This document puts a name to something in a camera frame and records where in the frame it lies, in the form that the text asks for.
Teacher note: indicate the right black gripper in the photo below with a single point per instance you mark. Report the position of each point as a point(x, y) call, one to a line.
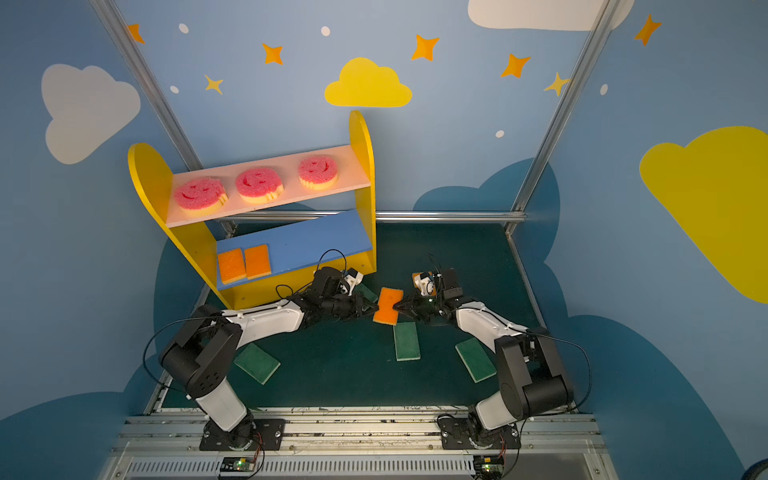
point(417, 304)

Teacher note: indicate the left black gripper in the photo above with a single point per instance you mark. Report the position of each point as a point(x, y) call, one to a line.
point(359, 306)

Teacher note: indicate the green sponge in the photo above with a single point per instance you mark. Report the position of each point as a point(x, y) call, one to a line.
point(476, 361)
point(257, 363)
point(367, 293)
point(407, 347)

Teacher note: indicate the orange sponge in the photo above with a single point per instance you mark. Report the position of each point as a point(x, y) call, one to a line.
point(423, 280)
point(386, 313)
point(231, 266)
point(257, 262)

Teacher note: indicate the pink smiley sponge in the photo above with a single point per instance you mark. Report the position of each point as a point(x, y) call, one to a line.
point(201, 196)
point(318, 172)
point(259, 185)

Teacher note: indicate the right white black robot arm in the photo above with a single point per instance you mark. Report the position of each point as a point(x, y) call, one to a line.
point(531, 375)

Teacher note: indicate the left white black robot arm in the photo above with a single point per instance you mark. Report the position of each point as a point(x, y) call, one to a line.
point(200, 355)

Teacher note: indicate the yellow shelf with pink and blue boards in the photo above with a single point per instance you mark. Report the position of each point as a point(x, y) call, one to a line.
point(294, 249)

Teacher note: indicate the back aluminium floor bar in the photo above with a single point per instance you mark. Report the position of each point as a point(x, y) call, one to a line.
point(452, 217)

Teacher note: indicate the right small circuit board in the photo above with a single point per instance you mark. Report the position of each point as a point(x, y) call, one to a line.
point(488, 467)

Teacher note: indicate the small circuit board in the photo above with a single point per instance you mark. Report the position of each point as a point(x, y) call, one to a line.
point(236, 466)
point(488, 467)

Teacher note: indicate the left small circuit board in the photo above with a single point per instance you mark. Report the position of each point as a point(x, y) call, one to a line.
point(236, 466)

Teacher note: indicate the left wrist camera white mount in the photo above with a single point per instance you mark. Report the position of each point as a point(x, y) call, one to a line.
point(351, 279)

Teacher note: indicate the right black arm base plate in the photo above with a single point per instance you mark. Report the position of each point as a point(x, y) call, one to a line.
point(467, 433)

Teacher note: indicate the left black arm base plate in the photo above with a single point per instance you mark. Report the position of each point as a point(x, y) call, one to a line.
point(264, 435)

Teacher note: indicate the aluminium rail frame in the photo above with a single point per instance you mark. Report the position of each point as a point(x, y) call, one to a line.
point(390, 442)

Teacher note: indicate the left aluminium corner post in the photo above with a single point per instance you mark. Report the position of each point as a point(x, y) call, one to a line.
point(114, 23)

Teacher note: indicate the aluminium corner post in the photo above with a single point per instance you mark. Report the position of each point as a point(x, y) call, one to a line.
point(583, 68)
point(114, 23)

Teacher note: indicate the right aluminium corner post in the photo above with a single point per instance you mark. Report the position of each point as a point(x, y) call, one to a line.
point(583, 68)

